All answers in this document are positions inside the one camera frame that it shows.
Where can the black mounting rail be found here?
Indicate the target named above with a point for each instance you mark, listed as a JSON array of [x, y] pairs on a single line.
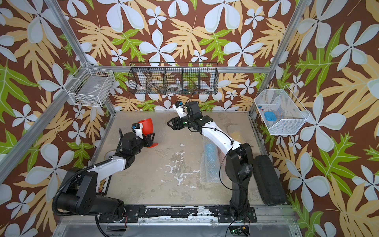
[[191, 213]]

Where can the white tape roll in basket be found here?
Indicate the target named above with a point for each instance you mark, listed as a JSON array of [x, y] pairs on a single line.
[[173, 87]]

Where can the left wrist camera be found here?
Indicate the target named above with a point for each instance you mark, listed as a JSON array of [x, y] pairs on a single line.
[[137, 129]]

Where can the red wine glass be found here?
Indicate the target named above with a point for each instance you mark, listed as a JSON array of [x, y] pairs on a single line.
[[148, 128]]

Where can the white wire basket left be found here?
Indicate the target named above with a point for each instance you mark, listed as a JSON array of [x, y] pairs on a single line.
[[90, 86]]

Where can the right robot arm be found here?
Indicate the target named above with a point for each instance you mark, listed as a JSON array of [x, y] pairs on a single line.
[[238, 158]]

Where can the bubble wrapped blue glass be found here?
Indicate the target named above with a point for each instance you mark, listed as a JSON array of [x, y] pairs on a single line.
[[210, 162]]

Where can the bubble wrapped orange glass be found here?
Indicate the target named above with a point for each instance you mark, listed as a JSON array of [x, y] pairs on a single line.
[[221, 156]]

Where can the black wire basket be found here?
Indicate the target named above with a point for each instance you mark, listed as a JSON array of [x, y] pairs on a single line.
[[193, 77]]

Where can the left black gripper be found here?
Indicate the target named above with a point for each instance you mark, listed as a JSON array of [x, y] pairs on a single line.
[[149, 138]]

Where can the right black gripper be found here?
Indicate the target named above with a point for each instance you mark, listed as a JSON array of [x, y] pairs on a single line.
[[174, 120]]

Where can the blue object in basket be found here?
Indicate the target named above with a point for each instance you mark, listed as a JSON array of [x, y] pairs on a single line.
[[270, 116]]

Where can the bubble wrapped yellow glass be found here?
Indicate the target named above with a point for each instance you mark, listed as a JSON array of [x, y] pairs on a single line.
[[235, 132]]

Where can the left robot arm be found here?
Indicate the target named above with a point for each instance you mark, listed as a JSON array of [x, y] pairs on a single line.
[[77, 194]]

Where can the yellow tape roll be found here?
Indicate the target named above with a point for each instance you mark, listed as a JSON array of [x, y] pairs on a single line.
[[109, 155]]

